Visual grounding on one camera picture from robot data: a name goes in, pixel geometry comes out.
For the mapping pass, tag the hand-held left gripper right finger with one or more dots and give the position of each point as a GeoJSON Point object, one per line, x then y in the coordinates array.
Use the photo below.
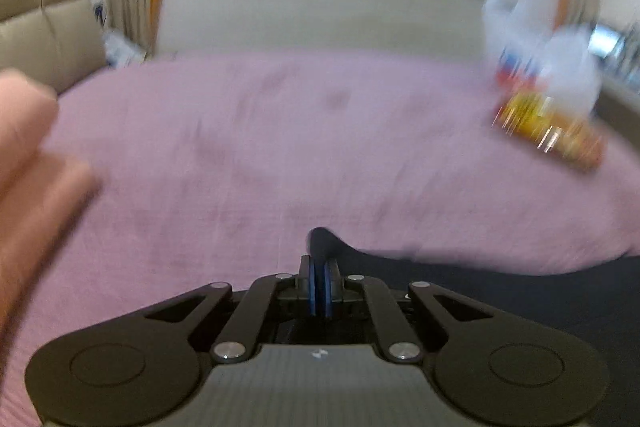
{"type": "Point", "coordinates": [328, 289]}

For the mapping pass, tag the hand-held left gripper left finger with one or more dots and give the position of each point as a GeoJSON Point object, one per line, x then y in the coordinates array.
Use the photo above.
{"type": "Point", "coordinates": [312, 289]}

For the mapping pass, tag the black striped hoodie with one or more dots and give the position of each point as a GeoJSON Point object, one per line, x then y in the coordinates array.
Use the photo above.
{"type": "Point", "coordinates": [475, 279]}

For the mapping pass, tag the yellow red snack packet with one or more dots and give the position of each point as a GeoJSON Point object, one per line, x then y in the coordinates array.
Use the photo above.
{"type": "Point", "coordinates": [550, 132]}

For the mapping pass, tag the white nightstand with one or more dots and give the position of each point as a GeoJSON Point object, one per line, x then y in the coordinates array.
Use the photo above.
{"type": "Point", "coordinates": [122, 49]}

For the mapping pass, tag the folded pink blanket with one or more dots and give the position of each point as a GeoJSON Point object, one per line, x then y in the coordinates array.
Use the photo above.
{"type": "Point", "coordinates": [30, 157]}

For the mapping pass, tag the white plastic bag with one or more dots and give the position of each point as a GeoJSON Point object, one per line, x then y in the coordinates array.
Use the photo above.
{"type": "Point", "coordinates": [560, 57]}

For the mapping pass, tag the light blue desk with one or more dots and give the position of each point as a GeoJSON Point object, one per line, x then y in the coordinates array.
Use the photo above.
{"type": "Point", "coordinates": [617, 72]}

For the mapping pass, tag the beige padded headboard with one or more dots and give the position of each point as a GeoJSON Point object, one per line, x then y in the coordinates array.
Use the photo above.
{"type": "Point", "coordinates": [40, 7]}

